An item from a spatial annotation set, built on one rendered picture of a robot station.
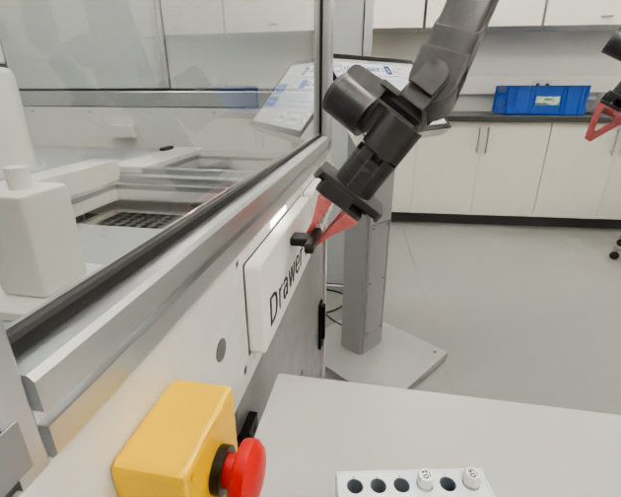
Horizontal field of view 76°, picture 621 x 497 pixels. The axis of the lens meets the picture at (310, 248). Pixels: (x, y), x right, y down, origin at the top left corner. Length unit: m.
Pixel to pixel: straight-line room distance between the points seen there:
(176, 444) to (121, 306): 0.08
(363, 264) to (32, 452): 1.41
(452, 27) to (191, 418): 0.48
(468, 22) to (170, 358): 0.47
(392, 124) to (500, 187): 3.16
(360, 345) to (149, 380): 1.50
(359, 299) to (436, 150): 2.06
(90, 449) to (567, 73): 4.37
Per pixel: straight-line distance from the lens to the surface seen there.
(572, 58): 4.44
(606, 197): 4.00
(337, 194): 0.51
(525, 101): 3.73
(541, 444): 0.51
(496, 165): 3.59
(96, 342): 0.22
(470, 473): 0.39
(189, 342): 0.32
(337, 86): 0.54
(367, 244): 1.51
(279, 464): 0.43
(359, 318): 1.66
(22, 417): 0.20
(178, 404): 0.28
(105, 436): 0.25
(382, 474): 0.38
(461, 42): 0.54
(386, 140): 0.50
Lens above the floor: 1.10
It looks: 22 degrees down
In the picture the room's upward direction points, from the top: straight up
